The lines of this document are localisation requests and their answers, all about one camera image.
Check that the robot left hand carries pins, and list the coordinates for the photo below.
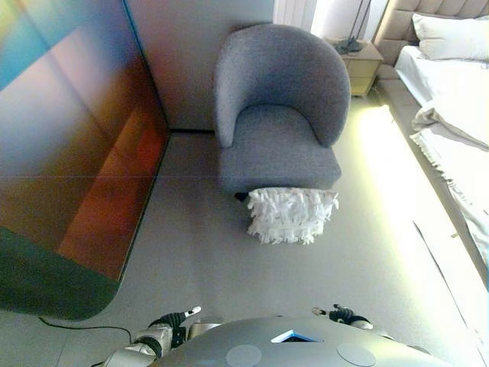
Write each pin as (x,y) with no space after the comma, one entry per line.
(173,320)

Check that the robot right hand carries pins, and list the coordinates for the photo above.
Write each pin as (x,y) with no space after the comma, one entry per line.
(342,315)

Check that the white fringed cushion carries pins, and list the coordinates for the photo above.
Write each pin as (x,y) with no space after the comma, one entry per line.
(290,218)

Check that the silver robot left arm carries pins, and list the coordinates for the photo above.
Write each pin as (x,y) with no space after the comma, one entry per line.
(145,342)

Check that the grey robot torso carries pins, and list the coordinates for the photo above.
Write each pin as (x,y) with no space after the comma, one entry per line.
(298,348)

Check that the grey upholstered armchair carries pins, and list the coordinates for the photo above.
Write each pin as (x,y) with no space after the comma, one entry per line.
(279,153)

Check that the beige wooden nightstand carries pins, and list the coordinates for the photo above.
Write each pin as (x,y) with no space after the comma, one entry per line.
(363,72)

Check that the white bed sheet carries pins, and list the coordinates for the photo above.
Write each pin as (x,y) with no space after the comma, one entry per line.
(439,88)

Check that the black lamp pole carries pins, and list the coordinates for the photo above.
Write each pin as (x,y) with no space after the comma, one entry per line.
(355,30)

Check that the white pillow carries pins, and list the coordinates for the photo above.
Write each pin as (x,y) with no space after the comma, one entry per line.
(454,38)

